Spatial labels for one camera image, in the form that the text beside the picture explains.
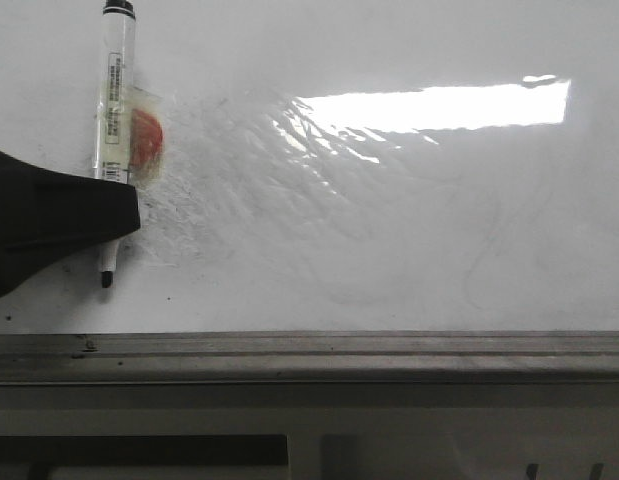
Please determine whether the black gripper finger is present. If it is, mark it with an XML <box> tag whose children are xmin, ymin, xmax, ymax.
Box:
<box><xmin>0</xmin><ymin>151</ymin><xmax>141</xmax><ymax>298</ymax></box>

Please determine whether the red round magnet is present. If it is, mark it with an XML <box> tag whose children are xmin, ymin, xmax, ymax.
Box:
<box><xmin>130</xmin><ymin>109</ymin><xmax>163</xmax><ymax>168</ymax></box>

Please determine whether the white whiteboard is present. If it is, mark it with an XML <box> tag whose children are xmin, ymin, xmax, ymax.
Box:
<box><xmin>0</xmin><ymin>1</ymin><xmax>619</xmax><ymax>384</ymax></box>

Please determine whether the white black whiteboard marker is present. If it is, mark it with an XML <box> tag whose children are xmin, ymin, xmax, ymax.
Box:
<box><xmin>91</xmin><ymin>0</ymin><xmax>138</xmax><ymax>290</ymax></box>

